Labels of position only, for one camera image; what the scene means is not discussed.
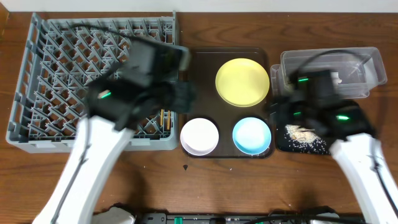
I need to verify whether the pink white bowl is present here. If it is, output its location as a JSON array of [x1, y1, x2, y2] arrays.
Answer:
[[180, 118, 220, 156]]

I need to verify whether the light blue bowl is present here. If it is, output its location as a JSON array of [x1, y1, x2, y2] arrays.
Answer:
[[232, 117, 272, 155]]

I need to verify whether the white napkin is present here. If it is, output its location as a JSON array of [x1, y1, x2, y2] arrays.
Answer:
[[331, 72, 342, 86]]

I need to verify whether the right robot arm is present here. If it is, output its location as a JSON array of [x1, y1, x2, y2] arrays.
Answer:
[[270, 70, 397, 223]]

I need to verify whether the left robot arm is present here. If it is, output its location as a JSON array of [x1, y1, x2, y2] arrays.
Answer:
[[34, 40, 194, 223]]

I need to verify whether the black waste tray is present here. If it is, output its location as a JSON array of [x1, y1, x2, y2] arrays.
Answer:
[[275, 96, 361, 156]]

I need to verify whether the grey dishwasher rack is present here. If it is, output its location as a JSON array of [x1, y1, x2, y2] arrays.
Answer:
[[6, 14, 179, 153]]

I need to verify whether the spilled rice pile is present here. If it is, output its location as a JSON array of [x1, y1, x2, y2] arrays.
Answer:
[[285, 124, 326, 149]]

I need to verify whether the dark brown serving tray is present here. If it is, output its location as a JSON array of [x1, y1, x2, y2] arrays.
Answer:
[[185, 47, 274, 159]]

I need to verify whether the yellow plate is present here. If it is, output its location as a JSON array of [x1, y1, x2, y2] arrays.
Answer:
[[215, 58, 270, 108]]

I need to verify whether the clear plastic bin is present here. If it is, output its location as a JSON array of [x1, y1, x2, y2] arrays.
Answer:
[[271, 47, 387, 99]]

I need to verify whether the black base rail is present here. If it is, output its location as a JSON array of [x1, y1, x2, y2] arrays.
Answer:
[[93, 205, 368, 224]]

